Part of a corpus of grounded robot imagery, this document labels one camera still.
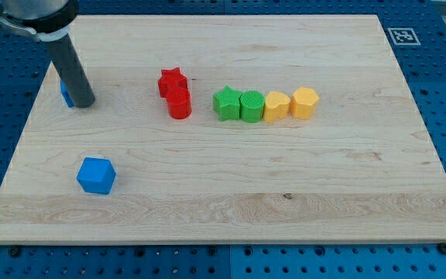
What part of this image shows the yellow heart block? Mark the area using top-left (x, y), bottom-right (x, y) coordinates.
top-left (263, 91), bottom-right (291, 122)

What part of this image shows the yellow hexagon block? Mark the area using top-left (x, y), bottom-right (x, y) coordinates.
top-left (290, 87), bottom-right (320, 120)

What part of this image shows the red cylinder block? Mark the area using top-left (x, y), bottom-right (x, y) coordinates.
top-left (166, 87), bottom-right (192, 119)

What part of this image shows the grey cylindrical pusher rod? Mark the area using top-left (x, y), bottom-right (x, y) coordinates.
top-left (44, 35), bottom-right (95, 108)

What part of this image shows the white fiducial marker tag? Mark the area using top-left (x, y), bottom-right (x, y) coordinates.
top-left (388, 27), bottom-right (420, 46)

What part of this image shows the robot arm silver black flange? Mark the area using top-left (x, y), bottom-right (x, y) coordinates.
top-left (0, 0), bottom-right (79, 42)

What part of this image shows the green star block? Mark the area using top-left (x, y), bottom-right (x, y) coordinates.
top-left (213, 86), bottom-right (243, 122)

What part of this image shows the blue cube block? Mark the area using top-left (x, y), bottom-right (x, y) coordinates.
top-left (77, 157), bottom-right (116, 195)

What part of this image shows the light wooden board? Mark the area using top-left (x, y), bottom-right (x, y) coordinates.
top-left (0, 15), bottom-right (446, 245)

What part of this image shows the blue triangle block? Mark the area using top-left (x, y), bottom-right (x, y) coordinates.
top-left (60, 81), bottom-right (74, 108)

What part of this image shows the green cylinder block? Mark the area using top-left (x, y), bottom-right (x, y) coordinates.
top-left (239, 91), bottom-right (265, 123)

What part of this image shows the red star block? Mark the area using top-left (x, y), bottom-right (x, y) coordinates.
top-left (157, 67), bottom-right (188, 98)

